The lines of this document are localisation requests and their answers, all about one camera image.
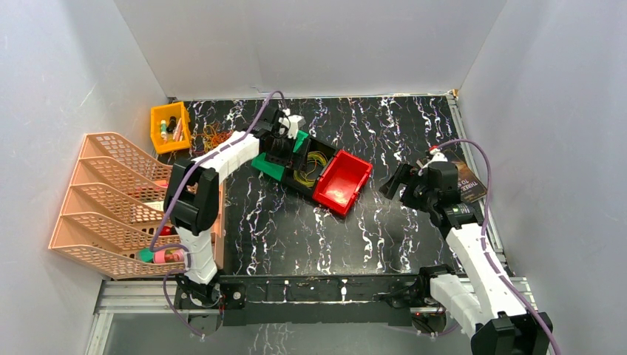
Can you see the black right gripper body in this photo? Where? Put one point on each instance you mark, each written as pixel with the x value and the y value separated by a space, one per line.
pixel 418 196

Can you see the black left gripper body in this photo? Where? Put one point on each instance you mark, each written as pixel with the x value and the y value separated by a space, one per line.
pixel 281 146

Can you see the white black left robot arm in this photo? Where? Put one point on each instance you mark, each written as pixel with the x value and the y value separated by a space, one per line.
pixel 192 199

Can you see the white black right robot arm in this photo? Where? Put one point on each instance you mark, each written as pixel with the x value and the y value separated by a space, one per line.
pixel 495 316

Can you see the green plastic bin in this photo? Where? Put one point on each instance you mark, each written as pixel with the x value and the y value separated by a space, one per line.
pixel 276 171

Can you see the dark paperback book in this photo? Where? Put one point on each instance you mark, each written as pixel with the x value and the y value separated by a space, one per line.
pixel 472 189

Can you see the black plastic bin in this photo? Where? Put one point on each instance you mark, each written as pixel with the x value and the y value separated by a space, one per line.
pixel 317 156

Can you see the red plastic bin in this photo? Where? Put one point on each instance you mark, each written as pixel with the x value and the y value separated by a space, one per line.
pixel 339 185

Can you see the yellow plastic bin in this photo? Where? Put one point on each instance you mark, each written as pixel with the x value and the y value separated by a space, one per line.
pixel 169 128

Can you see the green capped pink bottle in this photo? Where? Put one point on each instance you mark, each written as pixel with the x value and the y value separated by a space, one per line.
pixel 170 255

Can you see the peach plastic file rack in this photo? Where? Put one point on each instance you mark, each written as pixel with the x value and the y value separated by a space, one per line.
pixel 112 208

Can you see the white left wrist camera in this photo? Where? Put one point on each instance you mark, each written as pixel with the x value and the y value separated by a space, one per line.
pixel 290 124

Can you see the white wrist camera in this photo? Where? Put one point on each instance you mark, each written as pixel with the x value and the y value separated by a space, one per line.
pixel 434 155
pixel 290 124

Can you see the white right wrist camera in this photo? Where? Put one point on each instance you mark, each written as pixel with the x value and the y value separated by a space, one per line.
pixel 434 155

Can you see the aluminium table frame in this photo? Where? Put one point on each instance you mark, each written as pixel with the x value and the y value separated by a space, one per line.
pixel 373 240

